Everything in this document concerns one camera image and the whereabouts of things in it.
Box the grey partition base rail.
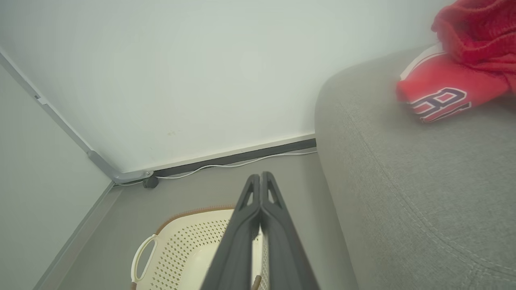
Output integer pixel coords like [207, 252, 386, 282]
[34, 181, 122, 290]

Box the red jersey with lettering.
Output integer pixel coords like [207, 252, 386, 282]
[395, 42, 511, 124]

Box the black baseboard strip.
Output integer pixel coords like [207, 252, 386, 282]
[153, 138, 317, 178]

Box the grey fabric sofa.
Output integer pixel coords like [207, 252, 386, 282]
[314, 43, 516, 290]

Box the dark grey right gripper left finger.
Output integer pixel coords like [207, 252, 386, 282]
[200, 174, 262, 290]

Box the grey partition frame post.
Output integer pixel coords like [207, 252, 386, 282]
[0, 50, 155, 185]

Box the white floor cable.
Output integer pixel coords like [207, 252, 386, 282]
[115, 149, 318, 187]

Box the cream perforated laundry basket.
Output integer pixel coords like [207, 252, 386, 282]
[130, 205, 270, 290]

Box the red knitted sweater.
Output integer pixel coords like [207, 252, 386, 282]
[430, 0, 516, 94]

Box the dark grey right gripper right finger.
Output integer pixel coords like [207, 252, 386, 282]
[260, 172, 321, 290]

